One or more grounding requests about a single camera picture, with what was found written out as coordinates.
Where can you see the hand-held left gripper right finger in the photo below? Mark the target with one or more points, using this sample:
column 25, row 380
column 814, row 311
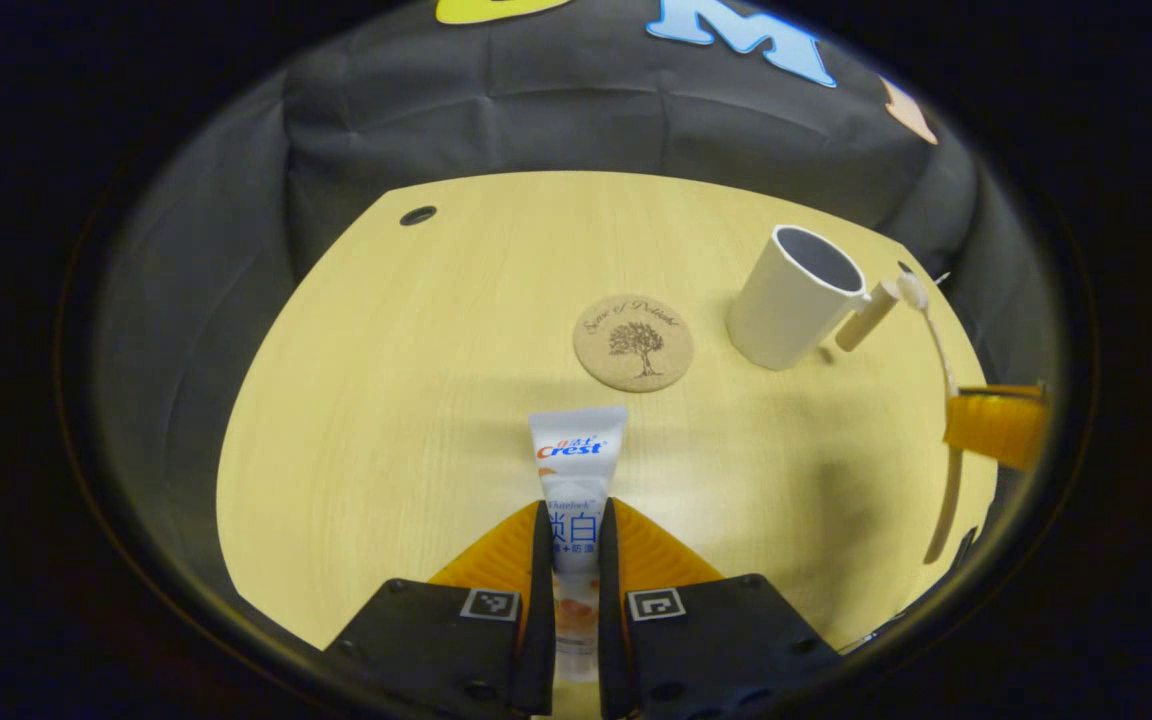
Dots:
column 716, row 640

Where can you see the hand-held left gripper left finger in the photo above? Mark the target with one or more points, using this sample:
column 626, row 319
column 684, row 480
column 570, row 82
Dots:
column 436, row 640

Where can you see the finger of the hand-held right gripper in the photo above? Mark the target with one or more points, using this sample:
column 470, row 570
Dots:
column 996, row 425

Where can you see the beige toothbrush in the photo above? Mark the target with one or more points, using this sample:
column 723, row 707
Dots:
column 939, row 345

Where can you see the white toothpaste tube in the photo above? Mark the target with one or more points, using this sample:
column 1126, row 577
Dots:
column 576, row 470

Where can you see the white cup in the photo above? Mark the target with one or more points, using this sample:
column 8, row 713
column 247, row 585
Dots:
column 786, row 310

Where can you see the round cork coaster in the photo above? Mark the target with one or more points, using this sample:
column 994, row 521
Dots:
column 633, row 343

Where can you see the light wooden desktop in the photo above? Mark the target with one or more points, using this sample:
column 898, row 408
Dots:
column 416, row 400

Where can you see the black backdrop cloth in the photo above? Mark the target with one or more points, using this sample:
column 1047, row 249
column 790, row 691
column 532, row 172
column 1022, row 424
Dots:
column 536, row 120

